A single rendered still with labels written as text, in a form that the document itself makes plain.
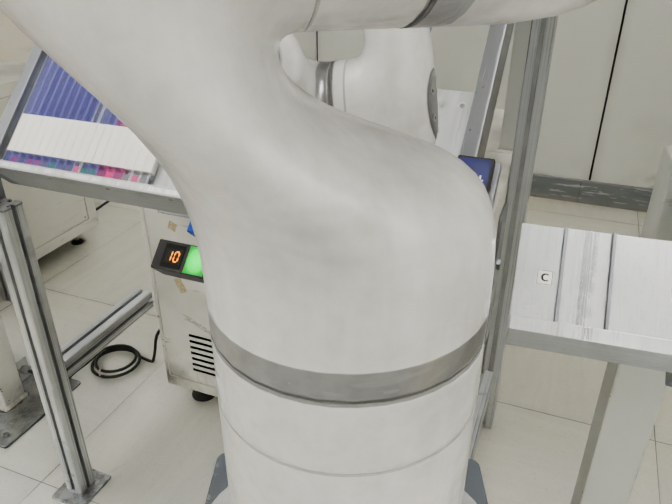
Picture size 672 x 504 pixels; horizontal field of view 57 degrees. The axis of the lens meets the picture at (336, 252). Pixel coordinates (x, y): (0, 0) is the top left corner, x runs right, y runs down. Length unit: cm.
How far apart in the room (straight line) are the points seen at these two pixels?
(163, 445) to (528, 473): 80
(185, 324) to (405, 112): 107
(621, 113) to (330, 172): 249
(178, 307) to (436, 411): 117
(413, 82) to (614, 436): 63
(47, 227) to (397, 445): 204
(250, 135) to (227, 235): 4
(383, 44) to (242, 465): 26
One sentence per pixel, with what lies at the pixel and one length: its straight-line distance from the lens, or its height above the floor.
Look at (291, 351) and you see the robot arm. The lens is 22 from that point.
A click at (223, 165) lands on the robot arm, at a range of 17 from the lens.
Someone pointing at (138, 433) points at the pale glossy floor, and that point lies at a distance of 154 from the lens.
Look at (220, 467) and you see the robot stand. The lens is 47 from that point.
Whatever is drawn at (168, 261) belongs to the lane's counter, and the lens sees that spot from 82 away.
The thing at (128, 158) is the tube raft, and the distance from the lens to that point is 89.
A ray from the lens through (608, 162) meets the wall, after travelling 271.
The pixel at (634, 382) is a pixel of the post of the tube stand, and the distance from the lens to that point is 86.
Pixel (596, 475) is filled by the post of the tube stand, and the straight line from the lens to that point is 96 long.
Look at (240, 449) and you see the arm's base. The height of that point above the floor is 84.
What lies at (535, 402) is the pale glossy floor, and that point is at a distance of 162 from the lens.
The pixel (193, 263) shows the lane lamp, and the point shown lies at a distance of 80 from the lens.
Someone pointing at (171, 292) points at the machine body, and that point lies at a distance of 138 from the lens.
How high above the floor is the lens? 104
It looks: 28 degrees down
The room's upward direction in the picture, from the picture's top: straight up
